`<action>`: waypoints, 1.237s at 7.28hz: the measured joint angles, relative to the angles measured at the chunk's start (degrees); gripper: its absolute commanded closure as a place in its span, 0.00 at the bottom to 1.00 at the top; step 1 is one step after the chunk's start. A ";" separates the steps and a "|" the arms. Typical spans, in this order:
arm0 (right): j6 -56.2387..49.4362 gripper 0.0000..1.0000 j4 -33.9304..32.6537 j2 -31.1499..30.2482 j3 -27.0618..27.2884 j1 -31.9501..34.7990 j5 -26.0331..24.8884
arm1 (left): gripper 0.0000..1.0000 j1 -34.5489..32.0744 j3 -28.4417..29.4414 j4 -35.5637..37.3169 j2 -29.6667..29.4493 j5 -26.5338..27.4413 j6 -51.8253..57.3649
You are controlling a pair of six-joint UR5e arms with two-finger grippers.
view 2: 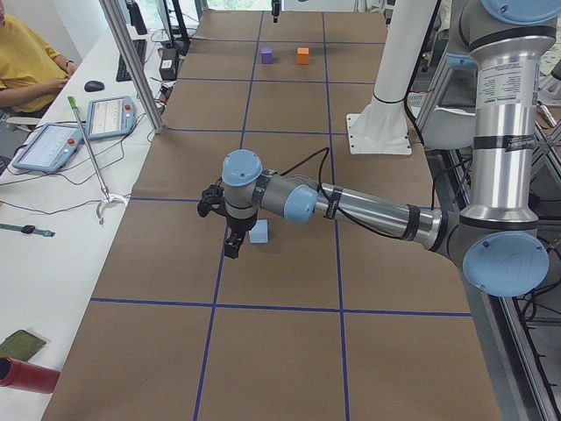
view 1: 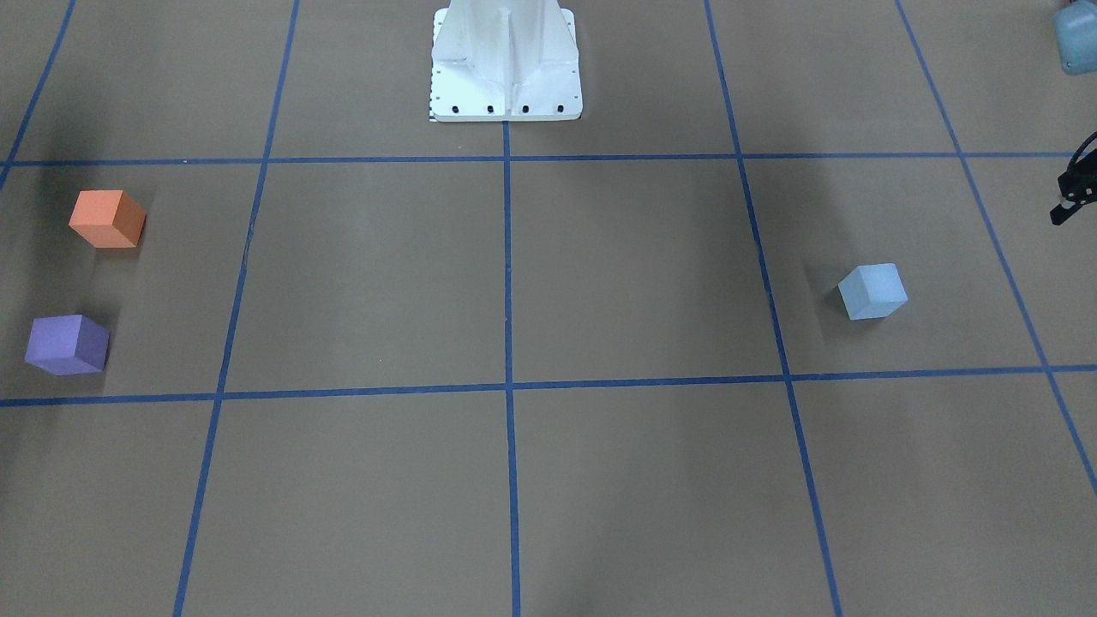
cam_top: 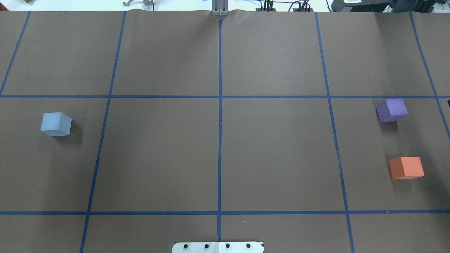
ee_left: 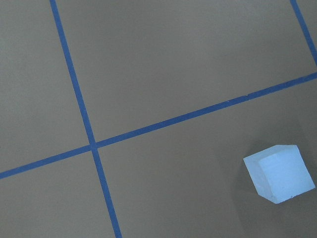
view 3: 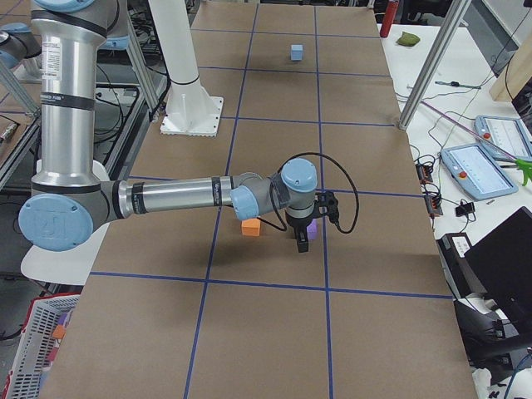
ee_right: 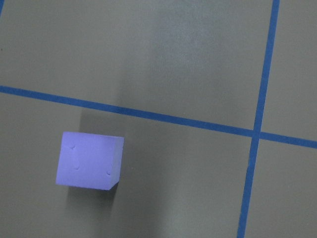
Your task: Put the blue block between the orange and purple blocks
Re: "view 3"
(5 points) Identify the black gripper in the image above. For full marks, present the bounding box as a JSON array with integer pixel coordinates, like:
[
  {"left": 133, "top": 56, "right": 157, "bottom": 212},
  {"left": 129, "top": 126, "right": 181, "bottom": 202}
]
[{"left": 287, "top": 214, "right": 310, "bottom": 253}]

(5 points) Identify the light blue foam block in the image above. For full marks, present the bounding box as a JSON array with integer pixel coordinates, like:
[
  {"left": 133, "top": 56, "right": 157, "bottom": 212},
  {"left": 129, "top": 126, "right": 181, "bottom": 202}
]
[{"left": 290, "top": 44, "right": 304, "bottom": 62}]

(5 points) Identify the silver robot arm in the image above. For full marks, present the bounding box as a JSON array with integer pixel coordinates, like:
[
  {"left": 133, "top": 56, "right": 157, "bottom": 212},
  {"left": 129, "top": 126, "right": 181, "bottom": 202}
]
[
  {"left": 1, "top": 22, "right": 42, "bottom": 69},
  {"left": 18, "top": 1, "right": 318, "bottom": 252}
]

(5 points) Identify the purple foam block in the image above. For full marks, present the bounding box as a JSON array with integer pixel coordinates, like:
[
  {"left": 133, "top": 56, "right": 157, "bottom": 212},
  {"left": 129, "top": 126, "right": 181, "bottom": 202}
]
[{"left": 306, "top": 219, "right": 318, "bottom": 241}]

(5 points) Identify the orange foam block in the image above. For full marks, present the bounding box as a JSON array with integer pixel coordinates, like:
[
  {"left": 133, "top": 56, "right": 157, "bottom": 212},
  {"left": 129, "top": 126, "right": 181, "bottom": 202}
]
[{"left": 241, "top": 218, "right": 261, "bottom": 237}]

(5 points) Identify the near blue teach pendant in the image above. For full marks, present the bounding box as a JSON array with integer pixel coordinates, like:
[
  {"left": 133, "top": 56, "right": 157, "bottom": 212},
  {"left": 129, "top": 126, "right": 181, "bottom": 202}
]
[{"left": 441, "top": 144, "right": 518, "bottom": 201}]

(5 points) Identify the blue teach pendant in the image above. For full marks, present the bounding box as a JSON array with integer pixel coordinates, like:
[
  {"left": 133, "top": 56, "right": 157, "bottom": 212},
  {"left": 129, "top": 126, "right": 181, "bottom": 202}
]
[
  {"left": 441, "top": 144, "right": 518, "bottom": 201},
  {"left": 475, "top": 116, "right": 531, "bottom": 160}
]

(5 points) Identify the black laptop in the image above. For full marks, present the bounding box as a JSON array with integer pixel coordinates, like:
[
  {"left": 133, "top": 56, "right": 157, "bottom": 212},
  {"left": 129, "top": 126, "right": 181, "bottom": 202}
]
[{"left": 465, "top": 206, "right": 531, "bottom": 313}]

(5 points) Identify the far blue teach pendant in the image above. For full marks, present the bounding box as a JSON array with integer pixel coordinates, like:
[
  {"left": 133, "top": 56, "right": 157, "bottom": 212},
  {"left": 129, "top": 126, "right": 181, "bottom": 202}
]
[{"left": 475, "top": 116, "right": 531, "bottom": 160}]

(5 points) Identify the reacher grabber stick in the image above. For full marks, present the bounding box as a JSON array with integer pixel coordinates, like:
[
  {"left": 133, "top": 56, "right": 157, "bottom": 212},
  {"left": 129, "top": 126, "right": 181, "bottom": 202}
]
[{"left": 420, "top": 99, "right": 532, "bottom": 185}]

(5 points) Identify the red bottle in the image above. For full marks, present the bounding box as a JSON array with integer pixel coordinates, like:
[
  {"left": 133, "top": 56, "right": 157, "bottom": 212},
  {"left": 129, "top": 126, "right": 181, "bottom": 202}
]
[{"left": 379, "top": 0, "right": 399, "bottom": 38}]

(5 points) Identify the white plastic basket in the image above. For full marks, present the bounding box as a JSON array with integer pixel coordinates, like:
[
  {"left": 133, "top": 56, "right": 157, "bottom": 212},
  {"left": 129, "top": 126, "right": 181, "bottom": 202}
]
[{"left": 2, "top": 293, "right": 80, "bottom": 398}]

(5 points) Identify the white pedestal column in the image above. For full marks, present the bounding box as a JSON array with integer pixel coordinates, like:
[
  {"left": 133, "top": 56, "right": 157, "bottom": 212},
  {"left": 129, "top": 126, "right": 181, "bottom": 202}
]
[{"left": 149, "top": 0, "right": 224, "bottom": 137}]

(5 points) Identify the aluminium frame post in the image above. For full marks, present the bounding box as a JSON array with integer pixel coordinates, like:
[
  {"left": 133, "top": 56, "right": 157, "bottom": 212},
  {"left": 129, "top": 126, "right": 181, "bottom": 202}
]
[{"left": 397, "top": 0, "right": 471, "bottom": 131}]

